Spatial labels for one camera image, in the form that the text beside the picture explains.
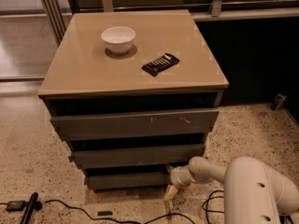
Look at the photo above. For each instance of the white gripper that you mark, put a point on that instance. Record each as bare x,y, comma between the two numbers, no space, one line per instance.
177,175

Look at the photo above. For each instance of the grey bottom drawer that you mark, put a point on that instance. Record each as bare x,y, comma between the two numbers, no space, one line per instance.
127,177

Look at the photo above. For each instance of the grey drawer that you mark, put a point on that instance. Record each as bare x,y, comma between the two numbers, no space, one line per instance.
127,177
134,156
138,124

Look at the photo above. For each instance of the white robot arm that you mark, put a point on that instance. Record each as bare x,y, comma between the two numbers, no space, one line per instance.
254,193

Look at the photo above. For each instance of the grey middle drawer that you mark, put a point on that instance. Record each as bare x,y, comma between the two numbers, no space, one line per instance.
134,156

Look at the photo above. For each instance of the grey top drawer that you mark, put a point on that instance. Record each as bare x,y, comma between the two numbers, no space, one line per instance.
138,124

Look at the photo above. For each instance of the beige top drawer cabinet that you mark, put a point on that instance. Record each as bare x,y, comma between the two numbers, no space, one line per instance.
85,78

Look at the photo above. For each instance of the small black floor block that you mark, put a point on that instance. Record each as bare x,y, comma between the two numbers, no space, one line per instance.
104,213

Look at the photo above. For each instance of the black snack bar wrapper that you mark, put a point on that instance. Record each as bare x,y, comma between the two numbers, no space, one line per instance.
157,66

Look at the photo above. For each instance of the small dark floor object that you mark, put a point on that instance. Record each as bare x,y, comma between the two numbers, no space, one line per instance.
278,102

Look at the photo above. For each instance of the black bar device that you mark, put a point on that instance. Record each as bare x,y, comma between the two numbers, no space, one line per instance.
33,205

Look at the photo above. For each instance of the white ceramic bowl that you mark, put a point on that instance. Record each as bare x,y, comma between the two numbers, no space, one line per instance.
119,40

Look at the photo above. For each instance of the black power adapter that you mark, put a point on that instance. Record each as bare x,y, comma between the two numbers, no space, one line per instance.
15,206

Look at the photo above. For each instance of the metal railing frame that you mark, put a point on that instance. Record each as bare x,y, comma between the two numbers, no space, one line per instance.
201,10

